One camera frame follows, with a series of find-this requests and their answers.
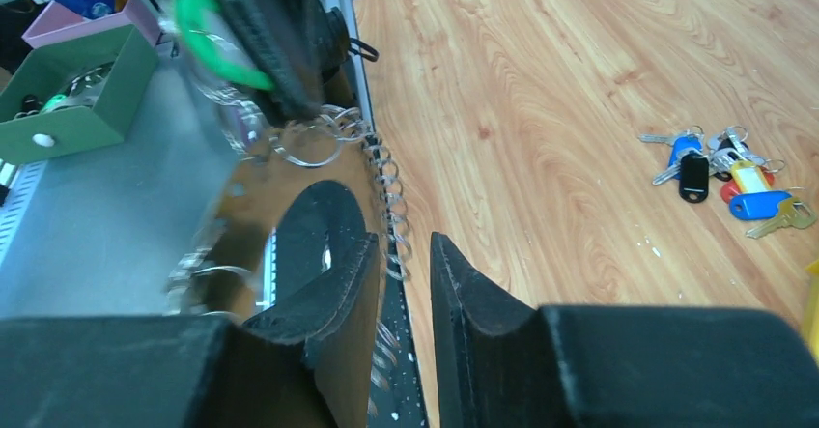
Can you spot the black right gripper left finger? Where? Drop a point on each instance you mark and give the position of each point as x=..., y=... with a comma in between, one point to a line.
x=305, y=362

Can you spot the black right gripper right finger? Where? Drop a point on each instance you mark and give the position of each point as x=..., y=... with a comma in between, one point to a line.
x=503, y=363

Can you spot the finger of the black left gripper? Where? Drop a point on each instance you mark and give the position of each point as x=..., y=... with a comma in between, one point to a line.
x=275, y=34

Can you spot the pile of tagged keys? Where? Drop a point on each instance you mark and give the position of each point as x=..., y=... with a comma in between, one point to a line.
x=748, y=180

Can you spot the pink box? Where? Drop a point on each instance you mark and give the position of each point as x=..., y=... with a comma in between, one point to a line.
x=57, y=24

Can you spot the green open box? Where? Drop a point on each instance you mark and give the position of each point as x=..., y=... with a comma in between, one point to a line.
x=75, y=96

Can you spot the yellow plastic tray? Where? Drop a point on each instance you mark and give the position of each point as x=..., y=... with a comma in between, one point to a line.
x=809, y=325

